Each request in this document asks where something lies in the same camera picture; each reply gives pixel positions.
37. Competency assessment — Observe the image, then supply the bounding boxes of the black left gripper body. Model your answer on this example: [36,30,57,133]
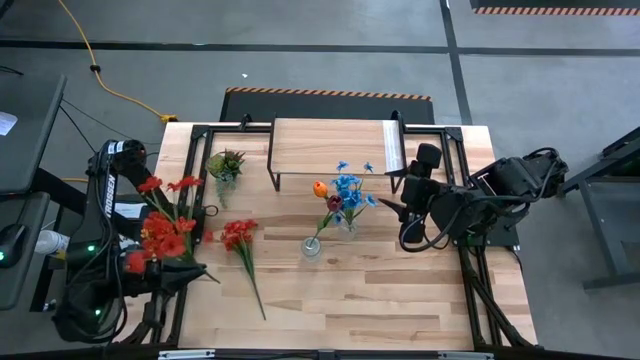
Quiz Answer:
[122,258,174,299]

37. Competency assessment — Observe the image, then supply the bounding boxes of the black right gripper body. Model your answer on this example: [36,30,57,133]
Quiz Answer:
[399,174,444,246]

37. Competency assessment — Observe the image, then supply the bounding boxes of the red artificial flower bunch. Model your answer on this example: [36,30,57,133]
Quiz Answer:
[202,218,268,322]
[123,174,222,285]

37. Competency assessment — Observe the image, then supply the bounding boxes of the blue artificial flower bunch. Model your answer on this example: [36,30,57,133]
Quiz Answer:
[329,160,377,232]

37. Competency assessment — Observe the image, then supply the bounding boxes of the diamond-pattern clear glass vase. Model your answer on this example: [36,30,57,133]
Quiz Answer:
[337,219,359,244]

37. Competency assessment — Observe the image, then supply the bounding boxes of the dark red artificial tulip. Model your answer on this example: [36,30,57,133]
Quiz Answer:
[312,193,345,246]

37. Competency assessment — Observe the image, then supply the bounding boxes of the orange artificial tulip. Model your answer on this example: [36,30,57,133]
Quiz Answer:
[312,180,335,207]

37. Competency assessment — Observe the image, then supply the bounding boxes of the ribbed clear glass vase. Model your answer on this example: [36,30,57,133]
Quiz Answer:
[299,236,323,260]

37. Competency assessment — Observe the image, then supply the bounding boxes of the wooden shelf with black legs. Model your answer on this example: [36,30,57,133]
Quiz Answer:
[266,110,409,195]

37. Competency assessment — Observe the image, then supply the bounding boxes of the white cardboard box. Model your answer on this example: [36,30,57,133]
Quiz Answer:
[113,201,146,250]

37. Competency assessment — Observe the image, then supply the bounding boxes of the white spray bottle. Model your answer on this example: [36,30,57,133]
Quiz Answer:
[33,229,72,257]

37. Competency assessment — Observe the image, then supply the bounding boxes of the potted green succulent plant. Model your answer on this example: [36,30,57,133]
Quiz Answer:
[205,148,247,209]

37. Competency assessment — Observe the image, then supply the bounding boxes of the black mat with striped edge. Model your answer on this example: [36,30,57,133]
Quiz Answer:
[469,0,640,16]
[219,86,435,125]

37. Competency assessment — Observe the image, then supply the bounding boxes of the black desk top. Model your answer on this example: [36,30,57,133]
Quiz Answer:
[0,192,51,312]
[0,74,67,196]

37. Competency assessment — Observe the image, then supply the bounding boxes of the black device with light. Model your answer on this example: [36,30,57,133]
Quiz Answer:
[0,223,27,270]

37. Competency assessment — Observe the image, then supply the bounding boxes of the white paper sheet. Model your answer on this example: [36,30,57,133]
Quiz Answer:
[0,110,19,137]

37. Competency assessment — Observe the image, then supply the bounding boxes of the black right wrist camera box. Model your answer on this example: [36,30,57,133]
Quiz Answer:
[416,142,444,177]

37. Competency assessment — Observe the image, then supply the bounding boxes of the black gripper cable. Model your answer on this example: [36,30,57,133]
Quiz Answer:
[398,212,454,254]

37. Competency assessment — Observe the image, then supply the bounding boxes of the silver metal bracket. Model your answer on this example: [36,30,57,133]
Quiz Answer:
[438,351,495,360]
[158,349,216,360]

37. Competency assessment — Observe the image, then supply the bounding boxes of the black metal table frame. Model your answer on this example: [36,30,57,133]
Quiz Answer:
[112,112,540,351]

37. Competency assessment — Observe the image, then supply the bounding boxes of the yellow extension cable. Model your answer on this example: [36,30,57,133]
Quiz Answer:
[56,0,179,125]

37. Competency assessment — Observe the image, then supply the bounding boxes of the black floor cable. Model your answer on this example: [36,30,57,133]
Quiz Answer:
[59,98,162,147]

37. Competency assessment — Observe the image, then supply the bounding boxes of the grey metal table frame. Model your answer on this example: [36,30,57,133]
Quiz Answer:
[551,127,640,292]

